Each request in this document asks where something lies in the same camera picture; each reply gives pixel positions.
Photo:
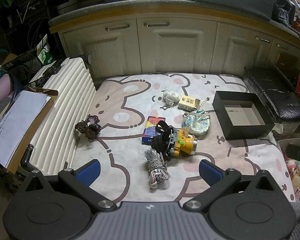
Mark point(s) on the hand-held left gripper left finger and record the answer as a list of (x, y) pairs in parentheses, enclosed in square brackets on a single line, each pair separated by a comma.
[(88, 171)]

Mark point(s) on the cream tissue pack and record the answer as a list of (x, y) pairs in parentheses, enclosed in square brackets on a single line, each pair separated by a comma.
[(187, 103)]

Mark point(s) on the brown yarn bundle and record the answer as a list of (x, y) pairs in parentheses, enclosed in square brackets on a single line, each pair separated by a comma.
[(88, 127)]

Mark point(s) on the cardboard box with papers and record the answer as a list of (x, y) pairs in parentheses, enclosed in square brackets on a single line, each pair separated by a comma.
[(43, 115)]

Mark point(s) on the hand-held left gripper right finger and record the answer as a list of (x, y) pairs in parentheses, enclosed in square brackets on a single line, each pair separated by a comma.
[(210, 172)]

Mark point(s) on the white ribbed suitcase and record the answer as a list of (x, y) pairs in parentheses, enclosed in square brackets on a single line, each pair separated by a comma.
[(70, 100)]

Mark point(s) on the white storage box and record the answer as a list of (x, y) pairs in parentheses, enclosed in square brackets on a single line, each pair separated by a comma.
[(285, 142)]

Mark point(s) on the black box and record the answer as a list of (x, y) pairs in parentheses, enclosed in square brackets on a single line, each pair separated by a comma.
[(242, 132)]

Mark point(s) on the colourful card box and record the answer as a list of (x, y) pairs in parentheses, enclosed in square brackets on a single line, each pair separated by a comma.
[(150, 130)]

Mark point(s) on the bear print blanket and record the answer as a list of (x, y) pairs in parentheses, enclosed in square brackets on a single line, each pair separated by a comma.
[(240, 150)]

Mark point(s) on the white round tin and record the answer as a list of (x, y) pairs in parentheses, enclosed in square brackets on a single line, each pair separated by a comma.
[(66, 7)]

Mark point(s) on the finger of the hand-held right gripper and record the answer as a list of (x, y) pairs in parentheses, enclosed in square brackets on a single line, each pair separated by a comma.
[(297, 152)]

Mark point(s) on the pink cloth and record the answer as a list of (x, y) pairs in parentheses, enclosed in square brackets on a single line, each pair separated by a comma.
[(0, 90)]

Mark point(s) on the white yarn ball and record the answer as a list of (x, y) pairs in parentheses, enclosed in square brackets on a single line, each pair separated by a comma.
[(171, 95)]

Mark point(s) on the cream cabinet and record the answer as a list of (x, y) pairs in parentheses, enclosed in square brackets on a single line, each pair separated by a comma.
[(177, 52)]

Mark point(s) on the plush toy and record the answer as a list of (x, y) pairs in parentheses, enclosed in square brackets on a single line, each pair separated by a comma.
[(293, 166)]

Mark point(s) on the black wrapped bench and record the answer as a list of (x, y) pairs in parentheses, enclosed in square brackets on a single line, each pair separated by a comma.
[(277, 92)]

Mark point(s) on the dark jacket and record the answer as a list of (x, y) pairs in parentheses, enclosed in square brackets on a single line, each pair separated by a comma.
[(281, 10)]

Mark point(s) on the dark printed carton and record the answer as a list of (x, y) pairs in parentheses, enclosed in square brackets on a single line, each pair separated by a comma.
[(20, 60)]

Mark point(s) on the yellow headlamp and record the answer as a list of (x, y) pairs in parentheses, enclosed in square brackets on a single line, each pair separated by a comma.
[(183, 147)]

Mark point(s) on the white fan heater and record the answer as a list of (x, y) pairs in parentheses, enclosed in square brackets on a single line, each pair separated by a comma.
[(292, 12)]

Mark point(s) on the green and white carton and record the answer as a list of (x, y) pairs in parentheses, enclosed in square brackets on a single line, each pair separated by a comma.
[(45, 52)]

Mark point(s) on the open cardboard box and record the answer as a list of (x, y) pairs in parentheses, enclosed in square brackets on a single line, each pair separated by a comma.
[(285, 62)]

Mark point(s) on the stack of white papers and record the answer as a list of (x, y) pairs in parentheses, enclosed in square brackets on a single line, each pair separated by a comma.
[(15, 125)]

